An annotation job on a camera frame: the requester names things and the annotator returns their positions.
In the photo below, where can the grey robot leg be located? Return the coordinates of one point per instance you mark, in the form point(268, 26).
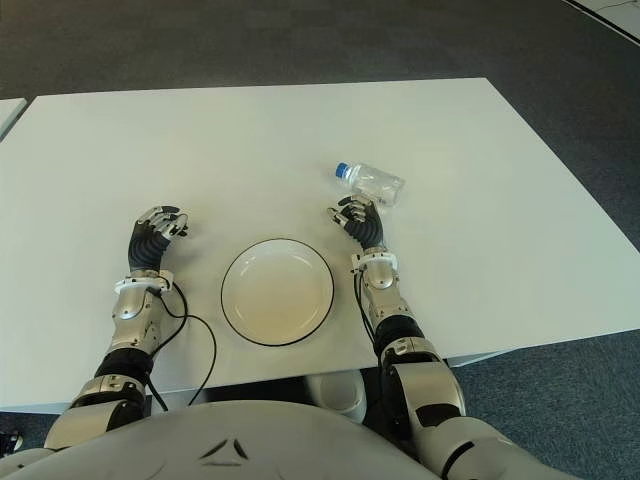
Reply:
point(340, 395)

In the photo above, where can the neighbouring white table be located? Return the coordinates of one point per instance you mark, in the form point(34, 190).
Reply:
point(7, 115)

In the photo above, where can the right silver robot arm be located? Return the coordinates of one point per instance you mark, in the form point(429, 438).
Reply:
point(380, 272)

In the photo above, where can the clear bottle with blue cap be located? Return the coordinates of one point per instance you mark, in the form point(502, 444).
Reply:
point(375, 181)

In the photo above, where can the white plate with black rim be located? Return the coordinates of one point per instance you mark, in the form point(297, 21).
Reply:
point(277, 295)

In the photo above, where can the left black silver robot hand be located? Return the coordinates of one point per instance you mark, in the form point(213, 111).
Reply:
point(147, 247)

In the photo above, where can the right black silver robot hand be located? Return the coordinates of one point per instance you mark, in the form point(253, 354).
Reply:
point(367, 227)

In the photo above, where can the grey robot torso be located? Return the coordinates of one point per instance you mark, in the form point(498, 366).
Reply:
point(280, 440)

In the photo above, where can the white furniture edge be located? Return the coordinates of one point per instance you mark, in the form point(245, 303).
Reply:
point(615, 12)

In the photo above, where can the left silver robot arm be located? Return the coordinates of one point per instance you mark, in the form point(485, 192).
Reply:
point(130, 305)

